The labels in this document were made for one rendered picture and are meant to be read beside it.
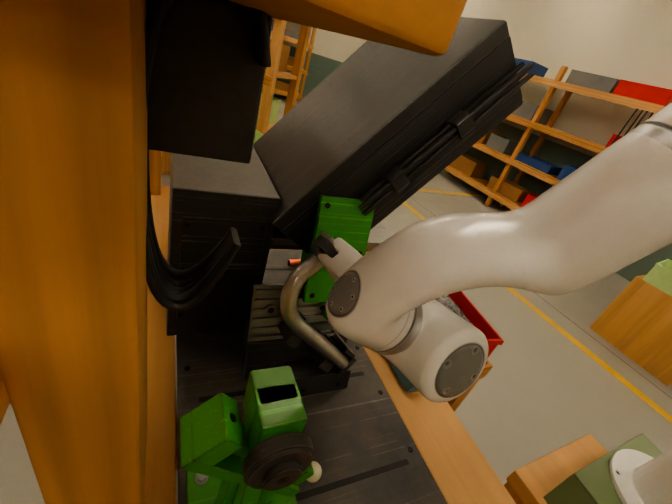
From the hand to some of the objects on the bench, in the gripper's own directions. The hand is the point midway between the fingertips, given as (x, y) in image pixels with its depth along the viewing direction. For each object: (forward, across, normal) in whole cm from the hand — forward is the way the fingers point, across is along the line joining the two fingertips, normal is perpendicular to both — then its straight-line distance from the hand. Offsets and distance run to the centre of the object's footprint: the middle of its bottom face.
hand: (326, 255), depth 58 cm
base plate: (+23, +18, -19) cm, 35 cm away
